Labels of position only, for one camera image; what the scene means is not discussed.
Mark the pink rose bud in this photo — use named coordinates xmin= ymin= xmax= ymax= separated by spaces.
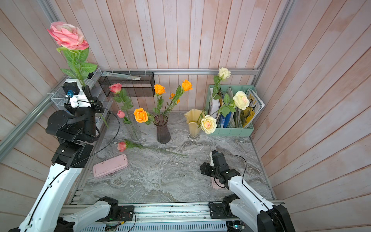
xmin=117 ymin=110 xmax=138 ymax=140

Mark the cream rose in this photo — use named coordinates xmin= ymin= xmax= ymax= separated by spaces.
xmin=210 ymin=67 xmax=231 ymax=101
xmin=196 ymin=111 xmax=217 ymax=135
xmin=217 ymin=91 xmax=250 ymax=117

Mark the orange rose large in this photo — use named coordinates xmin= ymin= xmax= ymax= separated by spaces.
xmin=133 ymin=108 xmax=154 ymax=125

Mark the orange carnation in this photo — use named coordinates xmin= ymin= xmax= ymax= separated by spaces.
xmin=163 ymin=93 xmax=180 ymax=117

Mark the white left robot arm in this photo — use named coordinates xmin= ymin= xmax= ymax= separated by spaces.
xmin=12 ymin=79 xmax=102 ymax=232

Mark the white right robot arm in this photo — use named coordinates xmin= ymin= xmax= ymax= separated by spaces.
xmin=200 ymin=150 xmax=295 ymax=232

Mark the clear glass vase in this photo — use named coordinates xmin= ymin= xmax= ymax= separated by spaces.
xmin=123 ymin=115 xmax=142 ymax=141

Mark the blue folder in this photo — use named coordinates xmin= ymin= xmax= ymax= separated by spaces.
xmin=219 ymin=112 xmax=232 ymax=128

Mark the pink heart-shaped box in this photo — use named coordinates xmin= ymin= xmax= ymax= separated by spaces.
xmin=93 ymin=154 xmax=128 ymax=178

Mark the yellow ruffled vase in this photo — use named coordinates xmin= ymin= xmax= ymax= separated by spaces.
xmin=184 ymin=109 xmax=204 ymax=142

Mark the dark purple glass vase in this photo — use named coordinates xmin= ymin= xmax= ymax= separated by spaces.
xmin=154 ymin=115 xmax=171 ymax=144

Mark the mint green file organizer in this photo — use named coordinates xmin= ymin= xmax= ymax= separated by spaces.
xmin=205 ymin=85 xmax=257 ymax=137

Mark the white book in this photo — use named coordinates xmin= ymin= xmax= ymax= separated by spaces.
xmin=208 ymin=99 xmax=220 ymax=119

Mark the yellow cover magazine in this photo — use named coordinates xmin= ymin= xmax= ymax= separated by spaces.
xmin=240 ymin=89 xmax=265 ymax=128

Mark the white wire wall shelf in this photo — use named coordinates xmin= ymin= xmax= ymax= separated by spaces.
xmin=51 ymin=67 xmax=113 ymax=132

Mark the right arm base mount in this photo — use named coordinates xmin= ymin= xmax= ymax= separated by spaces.
xmin=208 ymin=194 xmax=251 ymax=219

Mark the black mesh wall basket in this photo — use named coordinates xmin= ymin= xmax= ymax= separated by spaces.
xmin=98 ymin=71 xmax=155 ymax=98

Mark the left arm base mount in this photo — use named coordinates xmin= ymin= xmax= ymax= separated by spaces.
xmin=97 ymin=196 xmax=134 ymax=222

